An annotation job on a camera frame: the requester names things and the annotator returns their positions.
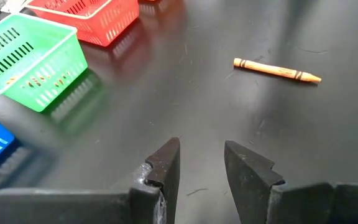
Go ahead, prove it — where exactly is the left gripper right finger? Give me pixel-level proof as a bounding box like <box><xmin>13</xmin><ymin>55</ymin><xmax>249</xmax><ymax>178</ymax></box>
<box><xmin>224</xmin><ymin>139</ymin><xmax>358</xmax><ymax>224</ymax></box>

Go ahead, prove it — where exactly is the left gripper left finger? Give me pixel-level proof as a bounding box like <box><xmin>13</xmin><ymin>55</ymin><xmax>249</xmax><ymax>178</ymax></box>
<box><xmin>0</xmin><ymin>136</ymin><xmax>181</xmax><ymax>224</ymax></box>

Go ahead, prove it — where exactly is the orange crayon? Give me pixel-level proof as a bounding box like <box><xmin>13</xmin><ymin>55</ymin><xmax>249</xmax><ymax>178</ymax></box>
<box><xmin>4</xmin><ymin>73</ymin><xmax>74</xmax><ymax>90</ymax></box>
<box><xmin>233</xmin><ymin>57</ymin><xmax>322</xmax><ymax>84</ymax></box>

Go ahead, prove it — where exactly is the red plastic basket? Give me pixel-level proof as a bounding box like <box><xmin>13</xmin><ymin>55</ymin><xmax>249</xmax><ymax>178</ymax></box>
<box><xmin>25</xmin><ymin>0</ymin><xmax>140</xmax><ymax>47</ymax></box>

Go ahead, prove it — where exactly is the green plastic basket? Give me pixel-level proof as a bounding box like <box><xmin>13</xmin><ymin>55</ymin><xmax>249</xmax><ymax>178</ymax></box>
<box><xmin>0</xmin><ymin>12</ymin><xmax>89</xmax><ymax>113</ymax></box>

